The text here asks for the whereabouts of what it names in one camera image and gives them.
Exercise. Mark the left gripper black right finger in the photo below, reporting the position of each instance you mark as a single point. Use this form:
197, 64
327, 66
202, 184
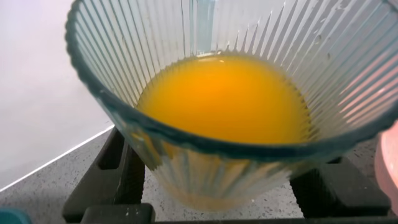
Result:
342, 193

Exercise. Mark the pink ribbed bowl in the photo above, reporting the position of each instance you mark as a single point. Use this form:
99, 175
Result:
388, 168

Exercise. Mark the ribbed clear glass cup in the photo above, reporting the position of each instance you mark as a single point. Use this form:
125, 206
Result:
130, 46

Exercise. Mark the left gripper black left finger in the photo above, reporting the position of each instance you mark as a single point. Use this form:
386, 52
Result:
105, 186

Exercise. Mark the teal plastic basin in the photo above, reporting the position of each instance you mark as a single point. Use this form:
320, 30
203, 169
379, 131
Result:
12, 217

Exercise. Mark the orange juice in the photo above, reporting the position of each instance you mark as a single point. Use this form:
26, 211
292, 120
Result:
224, 99

